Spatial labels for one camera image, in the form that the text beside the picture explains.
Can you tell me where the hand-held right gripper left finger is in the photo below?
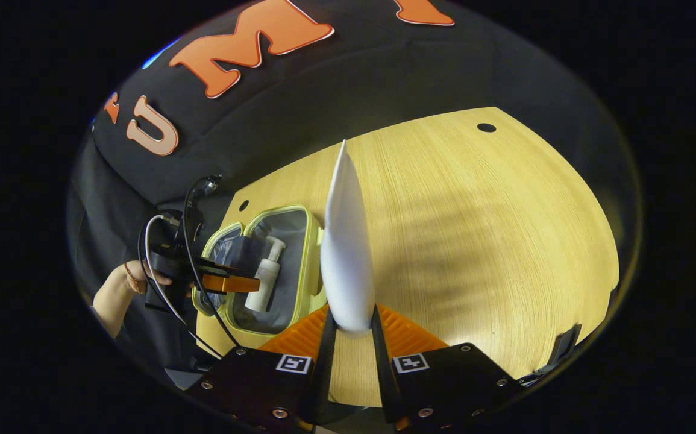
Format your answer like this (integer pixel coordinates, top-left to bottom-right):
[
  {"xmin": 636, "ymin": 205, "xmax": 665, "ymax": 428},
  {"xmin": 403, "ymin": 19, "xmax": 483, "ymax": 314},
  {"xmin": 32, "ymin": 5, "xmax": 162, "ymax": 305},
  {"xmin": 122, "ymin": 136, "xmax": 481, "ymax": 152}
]
[{"xmin": 185, "ymin": 303, "xmax": 339, "ymax": 432}]

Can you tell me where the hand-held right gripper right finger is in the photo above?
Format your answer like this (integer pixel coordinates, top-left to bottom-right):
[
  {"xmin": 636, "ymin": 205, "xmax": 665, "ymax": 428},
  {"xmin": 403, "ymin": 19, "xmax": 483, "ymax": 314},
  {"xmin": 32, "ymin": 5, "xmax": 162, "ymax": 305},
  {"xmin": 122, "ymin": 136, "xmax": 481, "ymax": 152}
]
[{"xmin": 371, "ymin": 303, "xmax": 532, "ymax": 432}]

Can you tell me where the white pump bottle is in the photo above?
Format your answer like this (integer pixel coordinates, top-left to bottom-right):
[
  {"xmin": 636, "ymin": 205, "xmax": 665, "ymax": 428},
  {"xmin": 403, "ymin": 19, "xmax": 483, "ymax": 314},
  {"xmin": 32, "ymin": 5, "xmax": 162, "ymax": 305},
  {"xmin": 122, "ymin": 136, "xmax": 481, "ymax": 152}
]
[{"xmin": 244, "ymin": 236, "xmax": 287, "ymax": 313}]

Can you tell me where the cream suitcase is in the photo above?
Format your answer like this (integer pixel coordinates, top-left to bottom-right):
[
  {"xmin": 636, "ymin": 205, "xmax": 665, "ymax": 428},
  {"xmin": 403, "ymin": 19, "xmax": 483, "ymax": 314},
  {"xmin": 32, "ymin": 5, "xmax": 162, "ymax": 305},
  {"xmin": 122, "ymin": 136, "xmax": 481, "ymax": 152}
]
[{"xmin": 192, "ymin": 204, "xmax": 329, "ymax": 336}]

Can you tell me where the white tapered tube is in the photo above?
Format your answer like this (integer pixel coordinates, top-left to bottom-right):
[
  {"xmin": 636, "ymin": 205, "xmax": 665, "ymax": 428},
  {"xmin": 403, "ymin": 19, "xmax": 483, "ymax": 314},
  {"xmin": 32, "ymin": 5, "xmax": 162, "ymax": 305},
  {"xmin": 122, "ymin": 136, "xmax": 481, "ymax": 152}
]
[{"xmin": 320, "ymin": 139, "xmax": 376, "ymax": 333}]

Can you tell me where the black cable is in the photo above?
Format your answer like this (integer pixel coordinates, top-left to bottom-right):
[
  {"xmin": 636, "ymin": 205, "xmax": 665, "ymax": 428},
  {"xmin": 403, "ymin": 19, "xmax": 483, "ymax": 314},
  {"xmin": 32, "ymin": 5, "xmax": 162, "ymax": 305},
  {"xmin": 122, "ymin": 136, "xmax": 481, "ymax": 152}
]
[{"xmin": 180, "ymin": 175, "xmax": 243, "ymax": 350}]

